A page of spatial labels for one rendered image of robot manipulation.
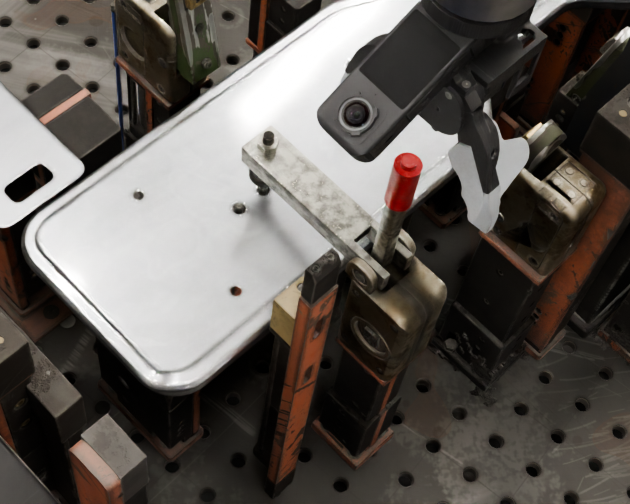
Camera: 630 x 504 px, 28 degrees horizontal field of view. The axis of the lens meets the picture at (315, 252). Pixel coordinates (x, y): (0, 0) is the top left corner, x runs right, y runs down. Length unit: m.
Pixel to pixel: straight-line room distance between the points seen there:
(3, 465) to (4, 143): 0.32
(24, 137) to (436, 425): 0.55
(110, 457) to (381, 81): 0.30
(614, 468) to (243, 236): 0.53
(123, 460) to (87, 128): 0.46
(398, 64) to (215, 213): 0.38
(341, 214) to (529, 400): 0.45
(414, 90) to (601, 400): 0.73
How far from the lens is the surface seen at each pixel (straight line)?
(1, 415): 1.08
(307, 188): 1.07
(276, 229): 1.13
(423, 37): 0.80
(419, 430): 1.39
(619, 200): 1.17
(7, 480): 1.01
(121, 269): 1.11
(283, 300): 1.03
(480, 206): 0.89
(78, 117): 1.22
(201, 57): 1.22
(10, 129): 1.19
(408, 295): 1.06
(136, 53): 1.29
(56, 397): 1.06
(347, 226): 1.06
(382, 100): 0.79
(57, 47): 1.63
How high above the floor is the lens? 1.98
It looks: 61 degrees down
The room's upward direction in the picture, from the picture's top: 11 degrees clockwise
